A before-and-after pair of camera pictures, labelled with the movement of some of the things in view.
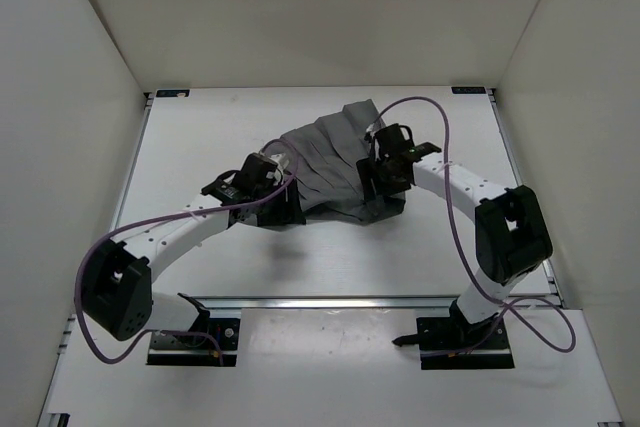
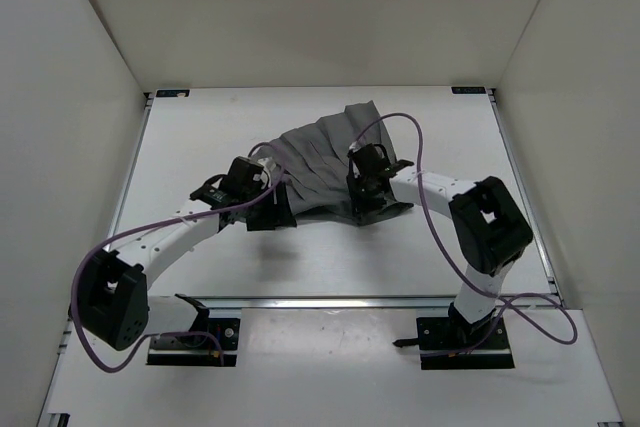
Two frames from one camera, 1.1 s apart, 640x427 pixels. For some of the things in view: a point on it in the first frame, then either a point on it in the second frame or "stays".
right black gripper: (369, 172) to (360, 206)
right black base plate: (463, 343) stays
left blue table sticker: (172, 93) stays
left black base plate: (211, 341) stays
